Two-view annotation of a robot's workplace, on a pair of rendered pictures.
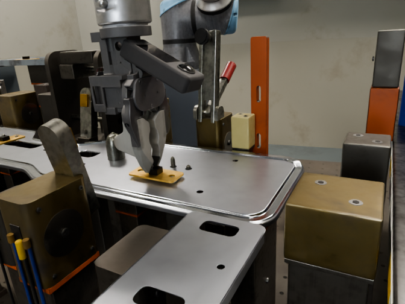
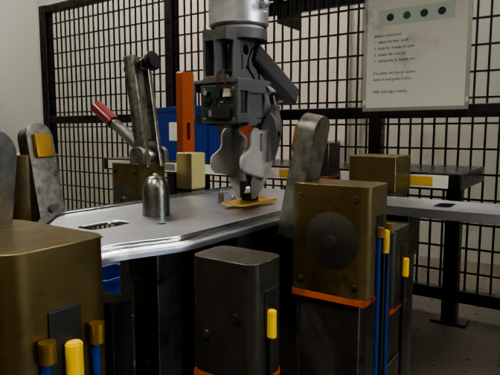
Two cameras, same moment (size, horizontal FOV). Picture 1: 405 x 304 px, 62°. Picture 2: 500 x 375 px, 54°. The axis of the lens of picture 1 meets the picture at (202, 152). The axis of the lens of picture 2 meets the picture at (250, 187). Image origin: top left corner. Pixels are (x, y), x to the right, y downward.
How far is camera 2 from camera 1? 0.86 m
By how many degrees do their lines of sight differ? 83
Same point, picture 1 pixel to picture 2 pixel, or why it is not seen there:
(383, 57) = not seen: hidden behind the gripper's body
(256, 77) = (187, 113)
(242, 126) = (201, 162)
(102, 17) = (261, 16)
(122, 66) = (247, 72)
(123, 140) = (251, 158)
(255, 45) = (186, 80)
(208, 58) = (140, 88)
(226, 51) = not seen: outside the picture
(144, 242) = not seen: hidden behind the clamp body
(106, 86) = (254, 91)
